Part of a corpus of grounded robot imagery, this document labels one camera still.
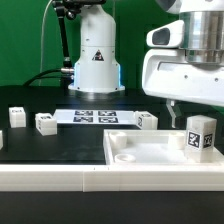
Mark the white fence obstacle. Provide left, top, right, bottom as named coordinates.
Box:
left=0, top=132, right=224, bottom=193

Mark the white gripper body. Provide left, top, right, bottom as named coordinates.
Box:
left=142, top=49, right=224, bottom=107

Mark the white square tabletop part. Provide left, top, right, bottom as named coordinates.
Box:
left=102, top=128, right=224, bottom=167

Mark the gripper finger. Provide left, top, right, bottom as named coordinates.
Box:
left=166, top=99, right=181, bottom=128

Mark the white sheet with tags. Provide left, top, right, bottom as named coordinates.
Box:
left=53, top=109, right=135, bottom=125

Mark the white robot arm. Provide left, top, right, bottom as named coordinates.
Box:
left=69, top=0, right=224, bottom=107

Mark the white cable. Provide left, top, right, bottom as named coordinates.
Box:
left=38, top=0, right=54, bottom=87

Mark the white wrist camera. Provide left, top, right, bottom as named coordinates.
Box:
left=146, top=20, right=185, bottom=48

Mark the black cable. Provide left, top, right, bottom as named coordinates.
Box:
left=22, top=68, right=68, bottom=88

